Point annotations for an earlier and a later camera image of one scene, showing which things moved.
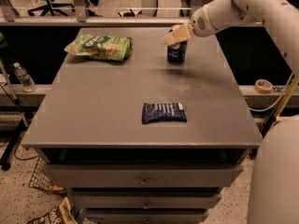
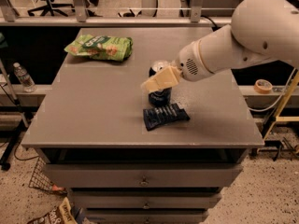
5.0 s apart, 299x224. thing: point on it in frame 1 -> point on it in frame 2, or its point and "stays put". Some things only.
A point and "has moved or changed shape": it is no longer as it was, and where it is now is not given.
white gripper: [200, 24] -> [188, 63]
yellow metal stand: [291, 90] stays put
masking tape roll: [263, 86] stays put
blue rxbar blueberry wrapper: [156, 112] has moved or changed shape
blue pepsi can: [177, 54] -> [160, 98]
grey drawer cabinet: [135, 139] stays put
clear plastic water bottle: [24, 77] stays put
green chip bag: [105, 47] stays put
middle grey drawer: [144, 199] stays put
